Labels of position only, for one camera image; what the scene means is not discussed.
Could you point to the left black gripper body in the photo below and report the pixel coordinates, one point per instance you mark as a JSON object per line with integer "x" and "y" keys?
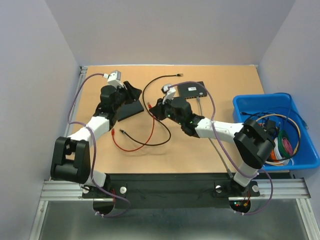
{"x": 122, "y": 97}

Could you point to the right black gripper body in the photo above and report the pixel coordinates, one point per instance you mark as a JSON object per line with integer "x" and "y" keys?
{"x": 171, "y": 116}

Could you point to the black network switch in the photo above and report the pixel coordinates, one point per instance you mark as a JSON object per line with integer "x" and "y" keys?
{"x": 192, "y": 90}

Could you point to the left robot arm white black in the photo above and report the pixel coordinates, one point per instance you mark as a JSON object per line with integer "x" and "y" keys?
{"x": 71, "y": 159}

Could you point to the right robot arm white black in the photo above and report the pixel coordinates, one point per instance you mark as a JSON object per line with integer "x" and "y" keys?
{"x": 253, "y": 143}

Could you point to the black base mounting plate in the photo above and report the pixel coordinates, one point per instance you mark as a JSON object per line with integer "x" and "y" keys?
{"x": 155, "y": 191}

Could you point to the blue plastic bin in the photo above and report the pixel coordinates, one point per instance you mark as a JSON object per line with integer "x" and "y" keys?
{"x": 280, "y": 108}

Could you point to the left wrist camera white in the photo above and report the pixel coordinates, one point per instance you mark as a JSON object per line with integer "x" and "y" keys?
{"x": 114, "y": 79}

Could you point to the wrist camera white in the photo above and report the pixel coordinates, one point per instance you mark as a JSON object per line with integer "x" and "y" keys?
{"x": 114, "y": 79}
{"x": 169, "y": 92}

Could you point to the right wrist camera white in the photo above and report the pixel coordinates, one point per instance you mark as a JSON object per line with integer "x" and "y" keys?
{"x": 169, "y": 92}

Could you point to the aluminium frame rail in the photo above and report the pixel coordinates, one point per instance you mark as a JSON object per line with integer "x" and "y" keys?
{"x": 260, "y": 190}

